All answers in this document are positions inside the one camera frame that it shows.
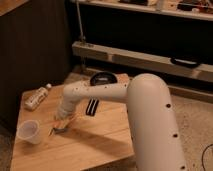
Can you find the metal shelf beam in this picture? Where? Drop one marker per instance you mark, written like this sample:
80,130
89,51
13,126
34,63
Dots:
140,60

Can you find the black handle on shelf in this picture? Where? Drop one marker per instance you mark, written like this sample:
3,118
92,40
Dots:
187,64

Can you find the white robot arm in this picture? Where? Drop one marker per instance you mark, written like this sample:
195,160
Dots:
152,122

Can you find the white plastic bottle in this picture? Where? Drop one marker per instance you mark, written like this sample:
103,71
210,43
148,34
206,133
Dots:
37,97

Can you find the dark wooden cabinet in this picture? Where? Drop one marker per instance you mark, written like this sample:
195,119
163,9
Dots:
34,50

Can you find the black frying pan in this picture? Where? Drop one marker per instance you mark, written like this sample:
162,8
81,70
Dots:
99,78

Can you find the metal shelf post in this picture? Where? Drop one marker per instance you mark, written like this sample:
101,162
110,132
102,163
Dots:
82,37

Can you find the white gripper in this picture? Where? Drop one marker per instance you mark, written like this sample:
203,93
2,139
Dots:
63,123

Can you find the clear plastic cup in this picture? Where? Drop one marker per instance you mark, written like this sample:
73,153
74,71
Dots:
29,131

